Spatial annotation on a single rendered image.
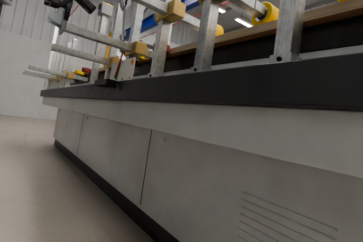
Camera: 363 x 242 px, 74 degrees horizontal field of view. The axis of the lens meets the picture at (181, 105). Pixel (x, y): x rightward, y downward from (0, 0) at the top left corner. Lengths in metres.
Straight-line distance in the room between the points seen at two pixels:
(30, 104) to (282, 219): 8.27
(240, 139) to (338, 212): 0.27
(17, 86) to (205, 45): 8.13
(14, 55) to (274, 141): 8.45
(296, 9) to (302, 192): 0.44
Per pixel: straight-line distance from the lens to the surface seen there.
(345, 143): 0.46
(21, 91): 8.63
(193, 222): 0.99
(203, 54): 0.67
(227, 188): 0.85
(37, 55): 8.74
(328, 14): 0.72
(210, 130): 0.62
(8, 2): 1.16
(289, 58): 0.50
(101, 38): 1.03
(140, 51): 1.05
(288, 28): 0.53
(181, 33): 10.94
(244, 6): 0.79
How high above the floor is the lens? 0.57
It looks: 4 degrees up
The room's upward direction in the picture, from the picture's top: 8 degrees clockwise
